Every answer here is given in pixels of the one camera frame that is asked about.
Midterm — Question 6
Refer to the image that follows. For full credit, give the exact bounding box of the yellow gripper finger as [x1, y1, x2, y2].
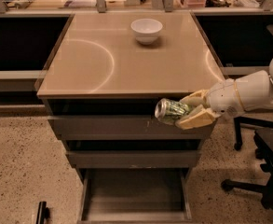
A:
[175, 105, 219, 130]
[180, 90, 209, 107]

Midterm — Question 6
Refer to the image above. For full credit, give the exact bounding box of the top grey drawer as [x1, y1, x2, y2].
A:
[48, 116, 214, 140]

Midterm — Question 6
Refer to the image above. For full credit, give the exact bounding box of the green soda can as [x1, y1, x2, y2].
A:
[155, 98, 194, 125]

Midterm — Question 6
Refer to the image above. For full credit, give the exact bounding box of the black office chair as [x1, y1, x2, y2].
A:
[221, 117, 273, 210]

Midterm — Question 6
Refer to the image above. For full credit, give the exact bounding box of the white ceramic bowl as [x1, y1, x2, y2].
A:
[130, 19, 163, 45]

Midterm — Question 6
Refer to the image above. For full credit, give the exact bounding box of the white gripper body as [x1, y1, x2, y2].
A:
[206, 78, 245, 119]

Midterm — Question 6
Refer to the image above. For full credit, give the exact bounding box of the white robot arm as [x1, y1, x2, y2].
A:
[175, 59, 273, 130]

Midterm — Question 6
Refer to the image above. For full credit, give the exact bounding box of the black object on floor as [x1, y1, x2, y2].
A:
[35, 201, 50, 224]

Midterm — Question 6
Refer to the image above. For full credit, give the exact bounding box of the bottom open grey drawer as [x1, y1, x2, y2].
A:
[76, 169, 192, 224]

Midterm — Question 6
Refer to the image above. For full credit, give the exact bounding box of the middle grey drawer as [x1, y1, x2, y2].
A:
[66, 150, 200, 169]

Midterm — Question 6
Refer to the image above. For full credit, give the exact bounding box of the grey drawer cabinet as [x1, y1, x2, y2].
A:
[34, 11, 235, 224]

